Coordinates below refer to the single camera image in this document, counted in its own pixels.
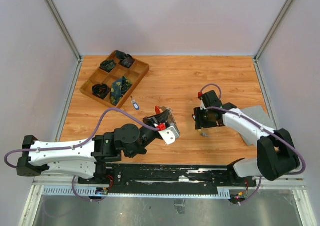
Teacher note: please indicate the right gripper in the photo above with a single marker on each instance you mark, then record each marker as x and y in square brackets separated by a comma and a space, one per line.
[200, 123]

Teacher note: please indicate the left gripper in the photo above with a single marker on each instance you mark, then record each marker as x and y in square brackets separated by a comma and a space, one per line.
[161, 118]

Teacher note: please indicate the key with yellow tag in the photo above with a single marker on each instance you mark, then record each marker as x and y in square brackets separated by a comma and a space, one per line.
[203, 133]

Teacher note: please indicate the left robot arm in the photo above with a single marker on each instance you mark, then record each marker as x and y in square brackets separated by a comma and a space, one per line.
[85, 158]

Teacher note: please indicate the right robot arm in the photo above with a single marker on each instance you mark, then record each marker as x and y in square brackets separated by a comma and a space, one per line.
[276, 156]

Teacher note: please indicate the key with blue tag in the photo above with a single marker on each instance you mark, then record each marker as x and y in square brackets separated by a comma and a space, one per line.
[135, 104]

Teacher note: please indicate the blue tie yellow flowers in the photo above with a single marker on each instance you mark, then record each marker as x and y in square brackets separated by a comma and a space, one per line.
[118, 89]

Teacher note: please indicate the wooden compartment tray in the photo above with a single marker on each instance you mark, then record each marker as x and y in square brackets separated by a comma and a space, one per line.
[135, 74]

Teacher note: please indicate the dark tie purple pattern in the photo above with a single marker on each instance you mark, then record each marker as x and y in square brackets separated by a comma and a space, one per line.
[127, 62]

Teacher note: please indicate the dark tie orange flowers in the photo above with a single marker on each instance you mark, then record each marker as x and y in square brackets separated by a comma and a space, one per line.
[101, 90]

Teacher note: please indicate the green patterned rolled tie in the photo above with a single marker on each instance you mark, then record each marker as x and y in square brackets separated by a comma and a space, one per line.
[107, 65]

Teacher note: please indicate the dark folded tie back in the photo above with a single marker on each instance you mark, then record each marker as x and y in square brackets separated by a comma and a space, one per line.
[122, 55]

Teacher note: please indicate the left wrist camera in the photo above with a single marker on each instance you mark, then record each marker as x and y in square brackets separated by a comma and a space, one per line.
[170, 135]

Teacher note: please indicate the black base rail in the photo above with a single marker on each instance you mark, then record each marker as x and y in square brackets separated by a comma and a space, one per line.
[166, 180]

